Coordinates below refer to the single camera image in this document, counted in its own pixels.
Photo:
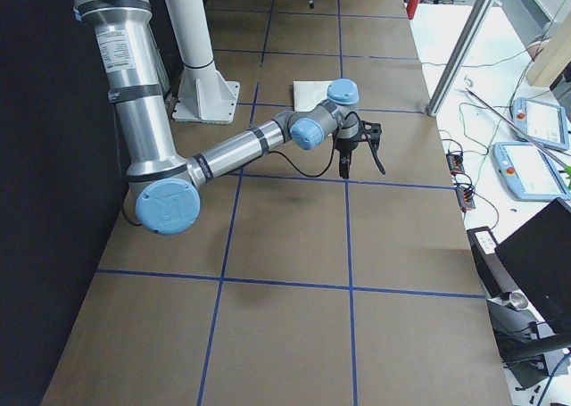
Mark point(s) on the cream long-sleeve cat shirt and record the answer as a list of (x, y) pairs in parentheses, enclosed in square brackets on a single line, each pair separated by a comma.
[(307, 94)]

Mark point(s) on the far orange connector block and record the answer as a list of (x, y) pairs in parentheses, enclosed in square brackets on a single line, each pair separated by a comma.
[(455, 162)]

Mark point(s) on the orange connector block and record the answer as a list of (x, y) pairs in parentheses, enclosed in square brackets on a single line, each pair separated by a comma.
[(465, 197), (455, 162)]

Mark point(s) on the near orange connector block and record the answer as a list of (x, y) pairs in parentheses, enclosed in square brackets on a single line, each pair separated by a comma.
[(465, 197)]

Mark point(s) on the black box with label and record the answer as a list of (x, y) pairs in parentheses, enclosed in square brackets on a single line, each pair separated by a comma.
[(497, 282)]

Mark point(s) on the near blue teach pendant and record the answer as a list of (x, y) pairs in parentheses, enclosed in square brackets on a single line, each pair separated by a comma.
[(527, 173)]

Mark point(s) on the blue teach pendant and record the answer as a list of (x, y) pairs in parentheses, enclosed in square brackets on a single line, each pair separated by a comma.
[(545, 121), (527, 173)]

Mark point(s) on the far blue teach pendant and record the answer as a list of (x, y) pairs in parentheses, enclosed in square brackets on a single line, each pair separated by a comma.
[(545, 121)]

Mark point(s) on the black monitor screen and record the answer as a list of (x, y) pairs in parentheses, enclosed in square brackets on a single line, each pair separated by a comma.
[(537, 257)]

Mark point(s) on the silver metal cup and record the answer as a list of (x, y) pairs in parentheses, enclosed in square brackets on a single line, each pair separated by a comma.
[(517, 301)]

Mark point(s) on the wooden board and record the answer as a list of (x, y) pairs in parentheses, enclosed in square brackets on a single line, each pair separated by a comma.
[(554, 57)]

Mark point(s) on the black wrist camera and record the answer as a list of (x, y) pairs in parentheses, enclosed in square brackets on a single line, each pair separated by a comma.
[(371, 133)]

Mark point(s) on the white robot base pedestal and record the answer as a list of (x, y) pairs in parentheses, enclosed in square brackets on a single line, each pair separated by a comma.
[(204, 95)]

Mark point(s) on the aluminium frame post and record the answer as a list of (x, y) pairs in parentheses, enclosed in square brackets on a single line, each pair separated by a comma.
[(459, 53)]

